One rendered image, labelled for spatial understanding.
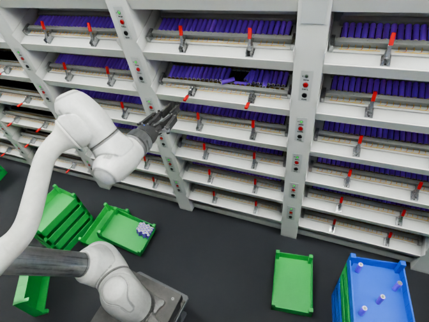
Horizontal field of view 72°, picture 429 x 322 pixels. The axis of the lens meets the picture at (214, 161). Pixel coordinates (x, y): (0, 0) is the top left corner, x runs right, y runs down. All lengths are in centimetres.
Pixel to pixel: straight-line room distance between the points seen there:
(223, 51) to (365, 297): 109
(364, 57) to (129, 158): 80
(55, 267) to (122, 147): 60
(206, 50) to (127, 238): 130
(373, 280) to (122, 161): 108
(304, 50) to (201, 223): 131
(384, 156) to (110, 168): 102
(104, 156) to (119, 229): 121
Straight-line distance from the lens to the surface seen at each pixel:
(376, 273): 145
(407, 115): 123
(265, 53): 112
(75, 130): 89
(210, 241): 191
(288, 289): 178
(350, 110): 120
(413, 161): 137
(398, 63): 110
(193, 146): 162
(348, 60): 109
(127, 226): 206
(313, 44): 105
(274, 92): 121
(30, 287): 212
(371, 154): 134
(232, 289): 178
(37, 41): 173
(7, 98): 232
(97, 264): 140
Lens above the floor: 167
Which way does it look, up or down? 46 degrees down
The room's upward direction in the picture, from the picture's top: 10 degrees counter-clockwise
